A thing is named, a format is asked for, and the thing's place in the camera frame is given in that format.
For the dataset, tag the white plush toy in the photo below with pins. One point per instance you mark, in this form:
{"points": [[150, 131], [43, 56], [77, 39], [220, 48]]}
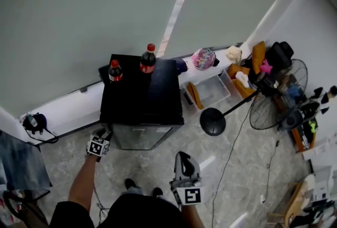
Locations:
{"points": [[242, 79]]}

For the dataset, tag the dark brown chair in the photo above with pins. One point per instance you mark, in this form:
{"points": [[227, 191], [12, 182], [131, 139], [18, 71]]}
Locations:
{"points": [[26, 211]]}

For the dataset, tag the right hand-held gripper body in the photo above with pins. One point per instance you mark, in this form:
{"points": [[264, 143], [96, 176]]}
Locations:
{"points": [[190, 195]]}

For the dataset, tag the black mini fridge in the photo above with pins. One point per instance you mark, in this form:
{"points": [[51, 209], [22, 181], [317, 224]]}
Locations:
{"points": [[137, 100]]}

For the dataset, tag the navy blue pouch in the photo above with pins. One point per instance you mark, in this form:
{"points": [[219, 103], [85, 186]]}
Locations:
{"points": [[181, 66]]}

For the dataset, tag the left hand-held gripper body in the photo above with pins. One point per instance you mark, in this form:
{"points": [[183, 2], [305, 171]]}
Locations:
{"points": [[97, 146]]}

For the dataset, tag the person's left shoe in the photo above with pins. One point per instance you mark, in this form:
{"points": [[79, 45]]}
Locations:
{"points": [[130, 184]]}

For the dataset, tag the small black case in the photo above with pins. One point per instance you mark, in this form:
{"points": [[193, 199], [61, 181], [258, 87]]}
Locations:
{"points": [[216, 62]]}

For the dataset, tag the orange-edged patterned mat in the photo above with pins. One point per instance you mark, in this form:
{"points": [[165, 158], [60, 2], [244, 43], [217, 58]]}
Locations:
{"points": [[302, 140]]}

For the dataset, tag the large cola bottle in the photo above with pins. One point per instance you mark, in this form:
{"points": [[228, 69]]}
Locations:
{"points": [[147, 62]]}

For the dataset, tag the black backpack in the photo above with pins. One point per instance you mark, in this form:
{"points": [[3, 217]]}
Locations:
{"points": [[280, 54]]}

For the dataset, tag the person's left forearm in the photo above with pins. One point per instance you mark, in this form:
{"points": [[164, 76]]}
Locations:
{"points": [[84, 182]]}

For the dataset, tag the clear plastic storage bin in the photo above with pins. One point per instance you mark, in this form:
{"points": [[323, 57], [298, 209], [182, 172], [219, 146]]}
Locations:
{"points": [[225, 82], [213, 92]]}

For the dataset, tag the white flat box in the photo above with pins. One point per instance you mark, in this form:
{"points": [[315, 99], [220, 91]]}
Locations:
{"points": [[321, 149]]}

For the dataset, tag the small black device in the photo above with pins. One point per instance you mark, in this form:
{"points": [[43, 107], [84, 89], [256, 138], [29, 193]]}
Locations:
{"points": [[187, 98]]}

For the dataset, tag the white box device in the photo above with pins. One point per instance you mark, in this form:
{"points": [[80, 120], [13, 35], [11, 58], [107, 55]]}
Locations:
{"points": [[322, 184]]}

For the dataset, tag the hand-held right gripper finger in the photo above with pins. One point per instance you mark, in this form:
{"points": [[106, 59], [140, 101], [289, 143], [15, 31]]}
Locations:
{"points": [[180, 166], [197, 171]]}

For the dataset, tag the person's shoe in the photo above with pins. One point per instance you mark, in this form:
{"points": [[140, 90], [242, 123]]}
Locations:
{"points": [[157, 191], [130, 184]]}

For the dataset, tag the orange flat pouch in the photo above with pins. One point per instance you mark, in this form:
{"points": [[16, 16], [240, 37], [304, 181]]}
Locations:
{"points": [[196, 95]]}

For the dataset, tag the narrow grey roller blind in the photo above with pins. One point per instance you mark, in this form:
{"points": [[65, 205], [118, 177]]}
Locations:
{"points": [[231, 5]]}

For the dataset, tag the small cola bottle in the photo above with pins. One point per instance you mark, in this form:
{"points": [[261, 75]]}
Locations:
{"points": [[115, 73]]}

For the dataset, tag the small clear bottle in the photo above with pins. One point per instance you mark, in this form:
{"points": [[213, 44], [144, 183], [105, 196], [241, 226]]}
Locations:
{"points": [[32, 121]]}

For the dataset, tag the person's right forearm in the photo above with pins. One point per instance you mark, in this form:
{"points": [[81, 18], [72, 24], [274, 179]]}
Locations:
{"points": [[193, 217]]}

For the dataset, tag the wide grey roller blind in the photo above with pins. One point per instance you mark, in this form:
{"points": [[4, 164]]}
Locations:
{"points": [[79, 11]]}

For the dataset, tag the black pedestal fan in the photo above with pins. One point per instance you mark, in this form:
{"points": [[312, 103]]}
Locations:
{"points": [[212, 121]]}

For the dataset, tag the person's right shoe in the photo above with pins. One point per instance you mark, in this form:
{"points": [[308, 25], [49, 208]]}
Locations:
{"points": [[157, 191]]}

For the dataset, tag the black shoulder bag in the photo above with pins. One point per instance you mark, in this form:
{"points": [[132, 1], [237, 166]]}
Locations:
{"points": [[42, 123]]}

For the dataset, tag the person's black shirt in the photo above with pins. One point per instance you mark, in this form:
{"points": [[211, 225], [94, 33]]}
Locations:
{"points": [[131, 213]]}

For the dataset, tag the white window ledge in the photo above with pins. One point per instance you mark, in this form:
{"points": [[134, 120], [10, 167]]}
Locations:
{"points": [[73, 108]]}

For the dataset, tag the pink star toy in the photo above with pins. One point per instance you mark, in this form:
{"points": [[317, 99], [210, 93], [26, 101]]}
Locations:
{"points": [[265, 66]]}

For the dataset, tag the cream cloth bundle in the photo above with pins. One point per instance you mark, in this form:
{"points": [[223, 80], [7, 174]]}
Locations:
{"points": [[234, 53]]}

